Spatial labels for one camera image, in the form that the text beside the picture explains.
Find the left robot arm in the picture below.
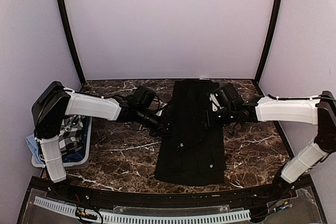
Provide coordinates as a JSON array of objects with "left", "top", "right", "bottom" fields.
[{"left": 32, "top": 81, "right": 174, "bottom": 201}]

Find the white slotted cable duct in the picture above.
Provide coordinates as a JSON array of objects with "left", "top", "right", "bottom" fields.
[{"left": 34, "top": 196, "right": 250, "bottom": 223}]

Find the dark blue shirt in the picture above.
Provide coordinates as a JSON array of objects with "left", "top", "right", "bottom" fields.
[{"left": 62, "top": 118, "right": 90, "bottom": 163}]

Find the grey plastic laundry basket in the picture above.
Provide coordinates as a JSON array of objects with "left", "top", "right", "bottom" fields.
[{"left": 26, "top": 115, "right": 92, "bottom": 168}]

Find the right black frame post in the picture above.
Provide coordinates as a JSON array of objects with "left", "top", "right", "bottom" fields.
[{"left": 254, "top": 0, "right": 281, "bottom": 85}]

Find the light blue shirt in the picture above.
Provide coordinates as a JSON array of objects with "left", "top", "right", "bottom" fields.
[{"left": 26, "top": 134, "right": 45, "bottom": 166}]

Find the black white plaid shirt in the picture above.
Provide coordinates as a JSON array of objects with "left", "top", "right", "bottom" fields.
[{"left": 59, "top": 115, "right": 85, "bottom": 156}]

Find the black front rail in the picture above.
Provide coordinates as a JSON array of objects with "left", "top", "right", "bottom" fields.
[{"left": 26, "top": 175, "right": 318, "bottom": 209}]

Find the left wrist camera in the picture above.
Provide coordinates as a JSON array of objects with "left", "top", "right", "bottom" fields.
[{"left": 154, "top": 98, "right": 167, "bottom": 116}]

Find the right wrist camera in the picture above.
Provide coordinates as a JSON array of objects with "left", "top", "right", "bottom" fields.
[{"left": 209, "top": 93, "right": 222, "bottom": 112}]

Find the black long sleeve shirt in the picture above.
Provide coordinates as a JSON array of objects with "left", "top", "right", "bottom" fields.
[{"left": 154, "top": 79, "right": 226, "bottom": 186}]

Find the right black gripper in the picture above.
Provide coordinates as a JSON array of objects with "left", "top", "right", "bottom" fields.
[{"left": 199, "top": 106, "right": 236, "bottom": 129}]

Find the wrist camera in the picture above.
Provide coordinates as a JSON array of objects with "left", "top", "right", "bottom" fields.
[
  {"left": 154, "top": 98, "right": 167, "bottom": 116},
  {"left": 209, "top": 93, "right": 222, "bottom": 112}
]

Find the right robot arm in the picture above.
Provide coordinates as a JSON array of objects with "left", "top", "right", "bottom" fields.
[{"left": 202, "top": 83, "right": 335, "bottom": 200}]

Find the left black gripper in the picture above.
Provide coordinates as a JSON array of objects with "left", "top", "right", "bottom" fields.
[{"left": 136, "top": 106, "right": 181, "bottom": 137}]

